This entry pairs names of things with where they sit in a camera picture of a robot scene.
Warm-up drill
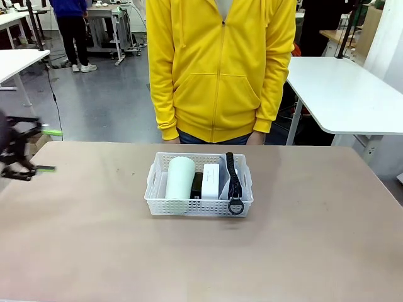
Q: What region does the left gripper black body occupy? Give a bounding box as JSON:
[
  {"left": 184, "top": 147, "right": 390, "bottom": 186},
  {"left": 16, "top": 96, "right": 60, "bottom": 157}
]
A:
[{"left": 0, "top": 111, "right": 16, "bottom": 165}]

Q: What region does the pale green cylinder roll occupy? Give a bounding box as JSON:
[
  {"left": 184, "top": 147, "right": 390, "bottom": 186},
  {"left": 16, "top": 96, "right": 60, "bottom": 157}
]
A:
[{"left": 164, "top": 157, "right": 196, "bottom": 201}]

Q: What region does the small black box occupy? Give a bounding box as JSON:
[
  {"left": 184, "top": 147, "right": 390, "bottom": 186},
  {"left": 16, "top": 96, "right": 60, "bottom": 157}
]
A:
[{"left": 190, "top": 172, "right": 205, "bottom": 200}]

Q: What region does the white rectangular box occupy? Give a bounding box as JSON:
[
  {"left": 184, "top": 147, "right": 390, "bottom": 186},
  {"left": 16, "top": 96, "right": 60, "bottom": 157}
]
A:
[{"left": 201, "top": 163, "right": 221, "bottom": 200}]

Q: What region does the black strap with ring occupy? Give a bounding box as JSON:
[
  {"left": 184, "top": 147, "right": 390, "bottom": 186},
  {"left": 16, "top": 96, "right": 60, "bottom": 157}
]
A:
[{"left": 217, "top": 152, "right": 245, "bottom": 216}]

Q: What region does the person's left forearm yellow sleeve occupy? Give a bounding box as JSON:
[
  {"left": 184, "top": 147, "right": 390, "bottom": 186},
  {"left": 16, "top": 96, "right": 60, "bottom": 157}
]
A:
[{"left": 253, "top": 59, "right": 292, "bottom": 133}]

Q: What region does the person's right forearm yellow sleeve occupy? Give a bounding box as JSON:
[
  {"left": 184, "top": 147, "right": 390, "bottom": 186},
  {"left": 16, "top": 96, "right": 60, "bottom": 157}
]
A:
[{"left": 147, "top": 59, "right": 179, "bottom": 141}]

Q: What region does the white perforated plastic basket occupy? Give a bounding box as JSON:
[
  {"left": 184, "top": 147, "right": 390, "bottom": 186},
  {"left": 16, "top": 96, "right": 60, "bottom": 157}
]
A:
[{"left": 144, "top": 152, "right": 254, "bottom": 218}]

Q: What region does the person's left hand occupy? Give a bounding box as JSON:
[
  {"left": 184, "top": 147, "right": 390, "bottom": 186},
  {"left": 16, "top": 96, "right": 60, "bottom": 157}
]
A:
[{"left": 247, "top": 130, "right": 266, "bottom": 145}]

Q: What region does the small brown cardboard box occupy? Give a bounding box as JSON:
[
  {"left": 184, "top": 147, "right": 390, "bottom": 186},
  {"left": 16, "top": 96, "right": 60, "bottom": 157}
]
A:
[{"left": 30, "top": 133, "right": 54, "bottom": 155}]

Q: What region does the white table with white leg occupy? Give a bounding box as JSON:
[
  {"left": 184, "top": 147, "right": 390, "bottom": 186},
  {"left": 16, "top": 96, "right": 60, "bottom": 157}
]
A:
[{"left": 0, "top": 48, "right": 51, "bottom": 106}]

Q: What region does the person in blue top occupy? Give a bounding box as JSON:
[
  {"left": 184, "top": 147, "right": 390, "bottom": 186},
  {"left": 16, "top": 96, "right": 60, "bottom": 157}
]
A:
[{"left": 48, "top": 0, "right": 98, "bottom": 73}]

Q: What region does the black vertical pole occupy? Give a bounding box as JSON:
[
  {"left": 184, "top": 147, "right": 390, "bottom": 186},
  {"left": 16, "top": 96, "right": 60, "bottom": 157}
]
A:
[{"left": 25, "top": 0, "right": 45, "bottom": 52}]

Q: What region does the small white background table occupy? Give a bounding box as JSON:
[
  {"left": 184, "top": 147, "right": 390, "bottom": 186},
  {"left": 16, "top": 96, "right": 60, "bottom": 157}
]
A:
[{"left": 0, "top": 11, "right": 38, "bottom": 48}]

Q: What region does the grey background desk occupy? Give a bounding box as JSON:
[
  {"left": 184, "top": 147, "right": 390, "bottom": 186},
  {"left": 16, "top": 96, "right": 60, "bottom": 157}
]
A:
[{"left": 84, "top": 3, "right": 141, "bottom": 66}]

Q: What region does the person in yellow hoodie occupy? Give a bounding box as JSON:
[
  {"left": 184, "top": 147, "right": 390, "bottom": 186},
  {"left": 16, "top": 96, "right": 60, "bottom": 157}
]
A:
[{"left": 146, "top": 0, "right": 298, "bottom": 145}]

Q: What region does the person in black clothing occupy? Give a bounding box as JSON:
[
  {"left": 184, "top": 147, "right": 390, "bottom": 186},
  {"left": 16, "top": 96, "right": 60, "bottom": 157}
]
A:
[{"left": 297, "top": 0, "right": 347, "bottom": 57}]

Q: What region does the large white table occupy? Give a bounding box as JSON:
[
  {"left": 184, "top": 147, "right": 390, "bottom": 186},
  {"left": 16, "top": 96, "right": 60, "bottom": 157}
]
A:
[{"left": 285, "top": 56, "right": 403, "bottom": 164}]

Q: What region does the wooden top desk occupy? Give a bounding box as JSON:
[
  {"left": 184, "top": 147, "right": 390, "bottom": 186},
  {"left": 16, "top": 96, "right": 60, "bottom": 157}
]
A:
[{"left": 319, "top": 30, "right": 360, "bottom": 57}]

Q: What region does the black slanted pole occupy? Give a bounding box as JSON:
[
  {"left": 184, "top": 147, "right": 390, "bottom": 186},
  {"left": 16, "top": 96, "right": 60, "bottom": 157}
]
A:
[{"left": 335, "top": 0, "right": 363, "bottom": 60}]

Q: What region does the tall cardboard box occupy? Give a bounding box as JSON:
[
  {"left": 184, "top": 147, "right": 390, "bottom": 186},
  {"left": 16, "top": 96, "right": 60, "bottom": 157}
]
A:
[{"left": 357, "top": 5, "right": 382, "bottom": 59}]

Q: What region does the thin black floor cable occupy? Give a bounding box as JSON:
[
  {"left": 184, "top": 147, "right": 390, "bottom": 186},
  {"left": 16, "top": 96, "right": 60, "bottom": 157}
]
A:
[{"left": 46, "top": 64, "right": 63, "bottom": 135}]

